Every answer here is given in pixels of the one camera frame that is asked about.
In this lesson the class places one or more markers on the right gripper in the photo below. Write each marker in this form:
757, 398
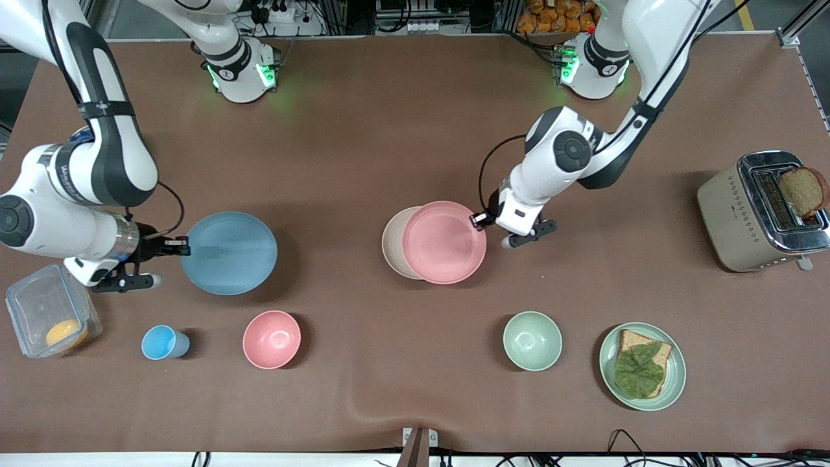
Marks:
148, 243

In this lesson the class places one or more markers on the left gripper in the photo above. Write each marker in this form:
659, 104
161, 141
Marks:
491, 211

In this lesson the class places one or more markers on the pink plate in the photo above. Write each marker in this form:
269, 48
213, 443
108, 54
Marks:
444, 243

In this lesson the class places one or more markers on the blue plate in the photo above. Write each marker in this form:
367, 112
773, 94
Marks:
230, 254

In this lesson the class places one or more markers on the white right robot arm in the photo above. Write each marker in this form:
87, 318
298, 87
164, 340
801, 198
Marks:
58, 220

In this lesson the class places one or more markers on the beige plate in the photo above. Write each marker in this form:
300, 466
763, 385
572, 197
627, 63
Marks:
392, 243

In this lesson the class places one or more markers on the blue cup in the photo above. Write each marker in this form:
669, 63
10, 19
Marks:
161, 342

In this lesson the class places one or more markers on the green bowl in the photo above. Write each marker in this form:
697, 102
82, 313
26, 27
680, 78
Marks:
532, 341

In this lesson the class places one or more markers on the brown table mat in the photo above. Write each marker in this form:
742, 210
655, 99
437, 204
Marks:
389, 130

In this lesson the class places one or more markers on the pink bowl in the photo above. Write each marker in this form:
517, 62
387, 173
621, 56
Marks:
272, 340

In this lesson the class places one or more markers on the orange round food piece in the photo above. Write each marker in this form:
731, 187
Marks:
66, 334

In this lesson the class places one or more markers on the glass lid with blue knob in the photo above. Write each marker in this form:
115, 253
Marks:
81, 134

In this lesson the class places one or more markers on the clear plastic container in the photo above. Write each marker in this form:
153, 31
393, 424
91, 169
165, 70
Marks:
39, 305

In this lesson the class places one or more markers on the brown bread slice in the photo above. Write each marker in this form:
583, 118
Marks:
632, 338

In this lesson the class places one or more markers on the small white power strip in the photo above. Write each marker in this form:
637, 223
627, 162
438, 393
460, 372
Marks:
424, 27

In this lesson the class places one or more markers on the bag of orange rolls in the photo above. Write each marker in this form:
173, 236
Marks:
557, 16

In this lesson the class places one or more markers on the green lettuce leaf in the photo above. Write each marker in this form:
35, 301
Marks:
639, 373

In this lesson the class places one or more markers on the metal table clamp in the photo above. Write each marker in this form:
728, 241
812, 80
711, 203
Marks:
419, 447

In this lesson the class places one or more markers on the beige steel toaster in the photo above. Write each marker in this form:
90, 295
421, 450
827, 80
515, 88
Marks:
726, 214

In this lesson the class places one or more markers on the green plate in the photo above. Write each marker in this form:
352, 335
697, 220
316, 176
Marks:
674, 376

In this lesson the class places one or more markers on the white power strip with plugs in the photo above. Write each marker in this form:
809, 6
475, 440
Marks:
285, 16

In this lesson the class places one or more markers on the dark toast slice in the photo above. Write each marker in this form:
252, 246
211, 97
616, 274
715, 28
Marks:
803, 191

